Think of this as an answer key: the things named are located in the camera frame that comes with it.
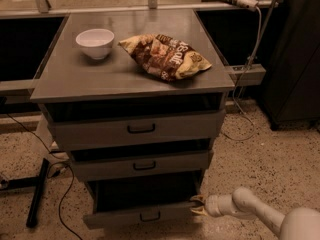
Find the brown yellow chip bag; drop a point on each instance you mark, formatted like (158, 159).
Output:
(165, 57)

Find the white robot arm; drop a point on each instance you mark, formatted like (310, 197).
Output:
(299, 224)

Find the grey bottom drawer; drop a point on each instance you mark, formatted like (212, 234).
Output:
(123, 204)

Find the grey drawer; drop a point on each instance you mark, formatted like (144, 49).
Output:
(123, 204)
(104, 169)
(136, 130)

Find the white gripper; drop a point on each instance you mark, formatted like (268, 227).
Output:
(212, 205)

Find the grey metal frame rail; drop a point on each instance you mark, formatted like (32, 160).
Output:
(246, 77)

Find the dark cabinet right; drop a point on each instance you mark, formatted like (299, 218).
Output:
(290, 90)

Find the grey middle drawer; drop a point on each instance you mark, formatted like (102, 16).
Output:
(104, 169)

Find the black floor bar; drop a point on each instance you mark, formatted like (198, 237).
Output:
(39, 187)

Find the white ceramic bowl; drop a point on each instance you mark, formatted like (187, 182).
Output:
(96, 43)

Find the grey top drawer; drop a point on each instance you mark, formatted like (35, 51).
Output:
(136, 130)

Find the grey drawer cabinet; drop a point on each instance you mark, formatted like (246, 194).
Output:
(74, 87)

